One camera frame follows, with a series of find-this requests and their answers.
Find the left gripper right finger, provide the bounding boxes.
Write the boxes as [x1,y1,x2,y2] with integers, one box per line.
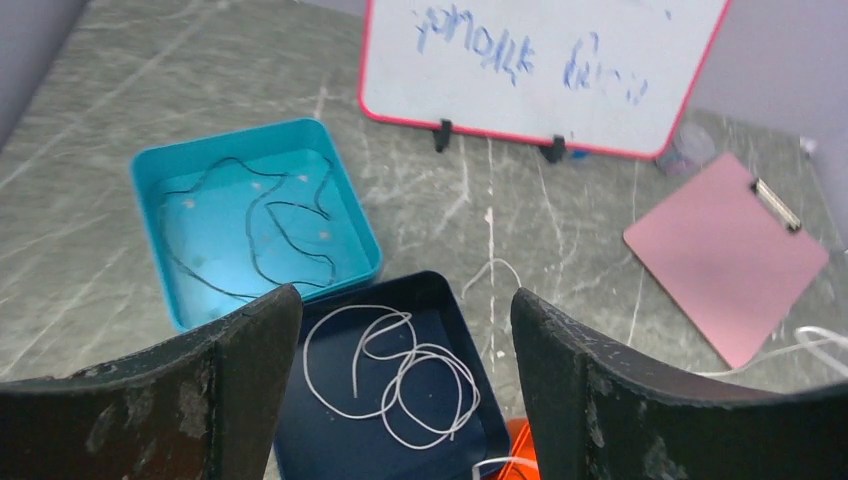
[511,288,847,479]

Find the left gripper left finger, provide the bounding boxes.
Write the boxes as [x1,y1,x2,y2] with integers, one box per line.
[1,285,303,479]

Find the white thin cable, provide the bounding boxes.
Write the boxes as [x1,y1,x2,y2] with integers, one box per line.
[301,303,482,452]
[459,256,848,480]

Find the orange square tray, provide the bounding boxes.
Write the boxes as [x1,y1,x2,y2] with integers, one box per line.
[495,417,540,480]

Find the dark blue square tray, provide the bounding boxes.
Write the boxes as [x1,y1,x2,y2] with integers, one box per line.
[274,271,510,479]

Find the teal square tray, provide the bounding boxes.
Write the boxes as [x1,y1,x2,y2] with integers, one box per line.
[130,117,383,332]

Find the pink clipboard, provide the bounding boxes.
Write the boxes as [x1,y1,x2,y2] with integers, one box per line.
[623,153,829,368]

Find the clear jar of paperclips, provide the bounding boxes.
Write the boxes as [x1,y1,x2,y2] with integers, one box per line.
[655,121,717,176]

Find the red-framed whiteboard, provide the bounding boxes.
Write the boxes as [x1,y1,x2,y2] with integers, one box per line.
[359,0,728,160]

